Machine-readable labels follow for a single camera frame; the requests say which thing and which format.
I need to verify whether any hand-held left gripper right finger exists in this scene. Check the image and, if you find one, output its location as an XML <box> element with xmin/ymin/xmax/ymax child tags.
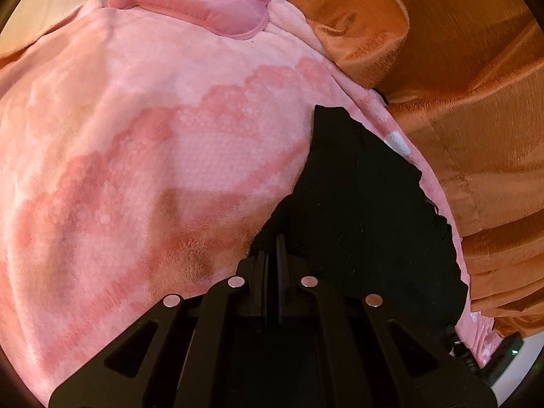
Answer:
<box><xmin>275</xmin><ymin>234</ymin><xmax>499</xmax><ymax>408</ymax></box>

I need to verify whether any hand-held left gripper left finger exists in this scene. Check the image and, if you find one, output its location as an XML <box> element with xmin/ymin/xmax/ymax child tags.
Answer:
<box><xmin>49</xmin><ymin>250</ymin><xmax>273</xmax><ymax>408</ymax></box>

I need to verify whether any black small garment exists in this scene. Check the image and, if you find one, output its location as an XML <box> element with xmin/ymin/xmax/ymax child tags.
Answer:
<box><xmin>251</xmin><ymin>104</ymin><xmax>470</xmax><ymax>341</ymax></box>

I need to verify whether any pink fleece blanket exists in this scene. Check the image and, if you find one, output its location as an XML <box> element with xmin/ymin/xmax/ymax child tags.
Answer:
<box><xmin>0</xmin><ymin>0</ymin><xmax>499</xmax><ymax>397</ymax></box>

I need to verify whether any black device with green light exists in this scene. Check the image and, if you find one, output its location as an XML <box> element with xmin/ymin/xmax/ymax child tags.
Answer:
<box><xmin>476</xmin><ymin>331</ymin><xmax>526</xmax><ymax>388</ymax></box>

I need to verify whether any orange velvet cloth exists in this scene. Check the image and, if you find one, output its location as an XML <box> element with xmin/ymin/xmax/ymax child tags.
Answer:
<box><xmin>289</xmin><ymin>0</ymin><xmax>544</xmax><ymax>341</ymax></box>

